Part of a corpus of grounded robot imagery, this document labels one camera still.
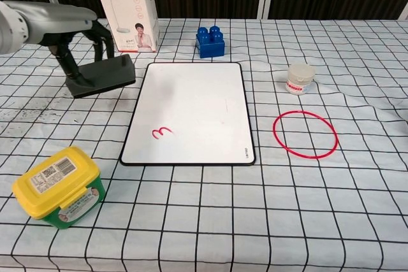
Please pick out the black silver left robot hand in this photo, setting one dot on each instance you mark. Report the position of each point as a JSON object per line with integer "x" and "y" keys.
{"x": 63, "y": 23}

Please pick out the green container with yellow lid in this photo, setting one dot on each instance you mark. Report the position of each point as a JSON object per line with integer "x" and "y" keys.
{"x": 54, "y": 186}

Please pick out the small white plastic jar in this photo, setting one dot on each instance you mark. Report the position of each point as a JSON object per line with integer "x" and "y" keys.
{"x": 299, "y": 79}

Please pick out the white whiteboard with black frame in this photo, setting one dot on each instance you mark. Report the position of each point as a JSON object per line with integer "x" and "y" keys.
{"x": 191, "y": 112}

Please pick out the blue toy building block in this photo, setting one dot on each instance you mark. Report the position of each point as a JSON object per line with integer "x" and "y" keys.
{"x": 210, "y": 44}

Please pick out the white desk lamp box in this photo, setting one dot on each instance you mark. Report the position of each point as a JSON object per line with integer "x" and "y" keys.
{"x": 124, "y": 7}

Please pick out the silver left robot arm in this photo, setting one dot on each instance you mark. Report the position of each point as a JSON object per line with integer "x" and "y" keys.
{"x": 11, "y": 26}

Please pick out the white checkered tablecloth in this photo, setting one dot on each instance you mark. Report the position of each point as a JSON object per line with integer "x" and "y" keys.
{"x": 223, "y": 214}

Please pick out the grey whiteboard eraser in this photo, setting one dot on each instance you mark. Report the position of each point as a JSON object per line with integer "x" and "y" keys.
{"x": 105, "y": 76}

